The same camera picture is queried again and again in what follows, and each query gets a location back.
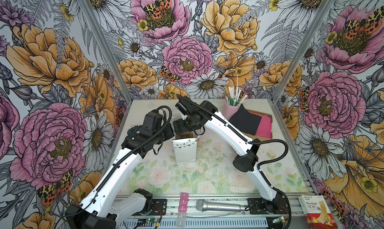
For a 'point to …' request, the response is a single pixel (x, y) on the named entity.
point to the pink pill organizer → (181, 216)
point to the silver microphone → (204, 206)
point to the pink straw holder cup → (228, 110)
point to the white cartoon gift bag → (185, 150)
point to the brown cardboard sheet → (253, 137)
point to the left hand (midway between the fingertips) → (172, 135)
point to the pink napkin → (265, 127)
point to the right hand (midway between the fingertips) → (184, 132)
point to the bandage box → (317, 215)
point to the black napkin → (245, 121)
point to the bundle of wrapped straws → (233, 97)
